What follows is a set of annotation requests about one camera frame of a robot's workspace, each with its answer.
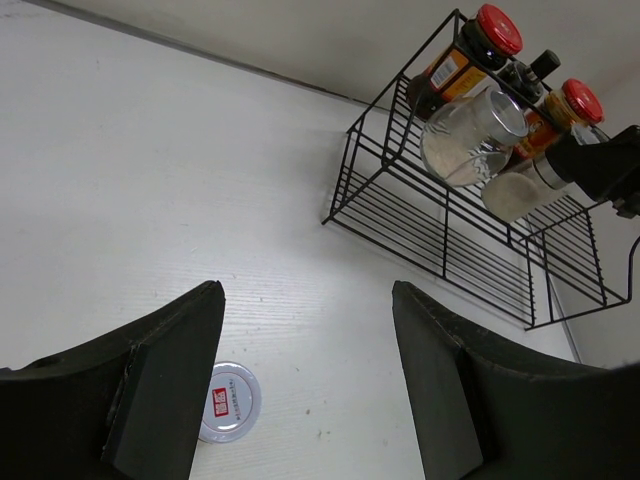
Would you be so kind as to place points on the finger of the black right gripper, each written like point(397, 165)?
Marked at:
point(604, 172)

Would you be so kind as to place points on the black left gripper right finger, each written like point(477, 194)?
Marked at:
point(486, 407)

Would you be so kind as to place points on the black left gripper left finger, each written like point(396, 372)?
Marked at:
point(125, 405)

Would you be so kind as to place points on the orange label jar red lid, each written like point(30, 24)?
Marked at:
point(574, 103)

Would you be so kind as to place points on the black pump cap salt bottle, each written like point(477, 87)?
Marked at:
point(526, 80)

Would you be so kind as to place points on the round glass jar metal rim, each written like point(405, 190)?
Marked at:
point(470, 139)

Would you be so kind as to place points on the dark sauce jar red lid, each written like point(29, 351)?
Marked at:
point(483, 45)

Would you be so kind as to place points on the black knob cap salt bottle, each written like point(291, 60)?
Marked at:
point(587, 135)

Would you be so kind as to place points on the black wire rack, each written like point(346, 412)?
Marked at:
point(546, 268)

